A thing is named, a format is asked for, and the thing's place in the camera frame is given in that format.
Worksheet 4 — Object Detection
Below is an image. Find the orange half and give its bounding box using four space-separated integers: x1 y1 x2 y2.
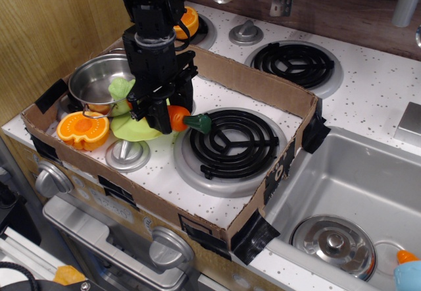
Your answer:
56 111 110 151
174 6 199 40

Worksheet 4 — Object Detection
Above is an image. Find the back right black burner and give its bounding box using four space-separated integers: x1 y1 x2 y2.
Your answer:
245 41 344 99

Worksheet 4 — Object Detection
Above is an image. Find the black cable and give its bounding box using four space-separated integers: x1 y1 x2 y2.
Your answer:
0 261 39 291

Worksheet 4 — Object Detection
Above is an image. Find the back silver stove knob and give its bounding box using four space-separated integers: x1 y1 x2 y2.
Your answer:
228 20 264 46

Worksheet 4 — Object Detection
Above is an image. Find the small steel pot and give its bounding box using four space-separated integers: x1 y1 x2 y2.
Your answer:
68 53 135 118

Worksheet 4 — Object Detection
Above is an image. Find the blue orange toy bottle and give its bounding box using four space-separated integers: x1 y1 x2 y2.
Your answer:
394 250 420 291

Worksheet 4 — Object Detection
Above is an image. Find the left oven knob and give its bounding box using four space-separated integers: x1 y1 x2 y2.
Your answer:
35 161 74 198

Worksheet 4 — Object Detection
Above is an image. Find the silver faucet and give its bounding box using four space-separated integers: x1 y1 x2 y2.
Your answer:
391 0 419 28

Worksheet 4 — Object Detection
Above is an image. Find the grey sink basin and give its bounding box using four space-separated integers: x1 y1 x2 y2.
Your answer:
264 128 420 290

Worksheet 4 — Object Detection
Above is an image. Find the front silver stove knob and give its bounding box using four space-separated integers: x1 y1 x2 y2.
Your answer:
105 140 151 172

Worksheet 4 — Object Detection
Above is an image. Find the orange toy carrot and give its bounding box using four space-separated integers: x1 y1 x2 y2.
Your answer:
167 105 212 134

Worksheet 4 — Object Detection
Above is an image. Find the back left black burner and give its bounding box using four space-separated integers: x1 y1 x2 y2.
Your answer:
190 14 217 50

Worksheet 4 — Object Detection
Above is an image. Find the silver stove knob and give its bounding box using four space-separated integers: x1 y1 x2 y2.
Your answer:
228 20 264 46
105 140 151 172

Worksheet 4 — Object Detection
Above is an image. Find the green toy lettuce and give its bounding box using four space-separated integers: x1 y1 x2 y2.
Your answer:
108 77 136 101

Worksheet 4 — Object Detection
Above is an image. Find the black burner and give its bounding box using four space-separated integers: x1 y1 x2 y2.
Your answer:
190 14 217 50
174 108 287 198
245 41 344 99

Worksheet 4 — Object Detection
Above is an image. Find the back orange half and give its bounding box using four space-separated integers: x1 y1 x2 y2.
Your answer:
174 6 199 40

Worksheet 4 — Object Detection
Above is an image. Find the right oven knob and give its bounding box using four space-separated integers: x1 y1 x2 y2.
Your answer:
149 226 195 270

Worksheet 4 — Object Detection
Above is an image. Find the cardboard fence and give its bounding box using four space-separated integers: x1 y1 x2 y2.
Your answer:
21 48 329 264

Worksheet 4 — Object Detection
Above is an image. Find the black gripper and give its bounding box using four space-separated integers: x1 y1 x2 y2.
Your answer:
122 27 197 134

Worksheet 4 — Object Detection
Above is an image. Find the orange cloth piece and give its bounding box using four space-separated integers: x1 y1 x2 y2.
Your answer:
53 265 86 286

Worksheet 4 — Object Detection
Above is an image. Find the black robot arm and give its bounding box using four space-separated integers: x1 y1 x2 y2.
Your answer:
122 0 197 134

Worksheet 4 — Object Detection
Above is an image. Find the oven knob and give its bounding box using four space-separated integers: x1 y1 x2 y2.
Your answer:
35 161 74 198
149 226 195 270

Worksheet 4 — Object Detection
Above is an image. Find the front orange half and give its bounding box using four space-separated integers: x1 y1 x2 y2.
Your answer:
56 111 110 151

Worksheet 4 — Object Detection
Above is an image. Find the steel pot lid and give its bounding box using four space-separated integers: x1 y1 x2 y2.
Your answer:
289 215 376 281

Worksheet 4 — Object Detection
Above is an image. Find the light green plate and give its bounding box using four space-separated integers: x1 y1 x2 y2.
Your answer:
110 113 162 142

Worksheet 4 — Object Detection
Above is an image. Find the front right black burner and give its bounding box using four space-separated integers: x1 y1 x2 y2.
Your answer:
174 108 287 198

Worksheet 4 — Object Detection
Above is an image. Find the silver oven door handle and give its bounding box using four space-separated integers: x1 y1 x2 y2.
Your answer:
43 197 187 290

